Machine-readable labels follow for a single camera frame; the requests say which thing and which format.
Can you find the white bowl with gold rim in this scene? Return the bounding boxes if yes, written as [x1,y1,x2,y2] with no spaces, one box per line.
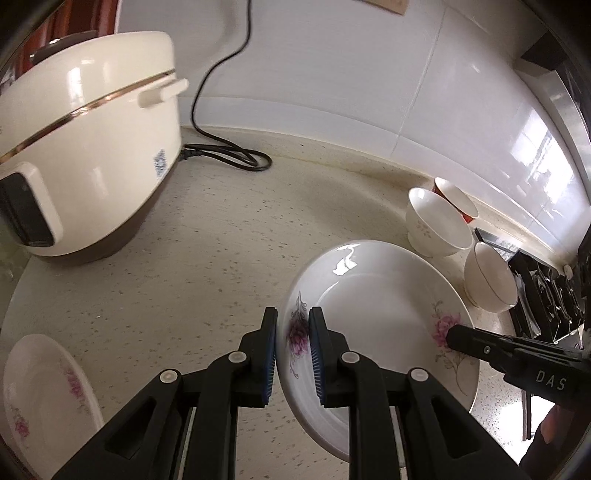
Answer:
[464,242,520,313]

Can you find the large white floral plate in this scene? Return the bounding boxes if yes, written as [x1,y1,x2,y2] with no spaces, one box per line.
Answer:
[277,240,481,464]

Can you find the small white floral plate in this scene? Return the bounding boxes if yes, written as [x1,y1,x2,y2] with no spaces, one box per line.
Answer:
[2,333,105,480]

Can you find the black gas stove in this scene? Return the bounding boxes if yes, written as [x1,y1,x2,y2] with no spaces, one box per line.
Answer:
[473,226,591,344]

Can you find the red bowl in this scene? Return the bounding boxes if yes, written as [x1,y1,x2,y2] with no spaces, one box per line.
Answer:
[433,177,479,225]

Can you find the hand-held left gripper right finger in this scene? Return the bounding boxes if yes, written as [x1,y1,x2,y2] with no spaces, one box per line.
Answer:
[308,307,532,480]

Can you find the white bowl with pink flowers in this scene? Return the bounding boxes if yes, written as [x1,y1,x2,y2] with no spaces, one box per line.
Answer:
[405,187,474,258]

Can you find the person's right hand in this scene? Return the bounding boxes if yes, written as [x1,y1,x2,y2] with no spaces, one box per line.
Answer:
[540,406,562,445]

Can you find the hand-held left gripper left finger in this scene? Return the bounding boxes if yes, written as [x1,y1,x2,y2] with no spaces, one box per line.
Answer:
[51,305,278,480]

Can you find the cream rice cooker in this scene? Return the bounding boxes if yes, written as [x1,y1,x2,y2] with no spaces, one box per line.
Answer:
[0,30,190,265]

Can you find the steel range hood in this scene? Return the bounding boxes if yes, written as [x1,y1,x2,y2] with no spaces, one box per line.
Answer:
[519,32,591,185]

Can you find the gold wall outlet panel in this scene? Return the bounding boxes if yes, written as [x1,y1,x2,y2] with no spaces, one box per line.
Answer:
[369,0,410,14]

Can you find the black power cord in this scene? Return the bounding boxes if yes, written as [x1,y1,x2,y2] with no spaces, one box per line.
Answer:
[182,0,273,174]

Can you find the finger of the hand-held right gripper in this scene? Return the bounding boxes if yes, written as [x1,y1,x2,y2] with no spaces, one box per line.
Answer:
[447,324,522,373]

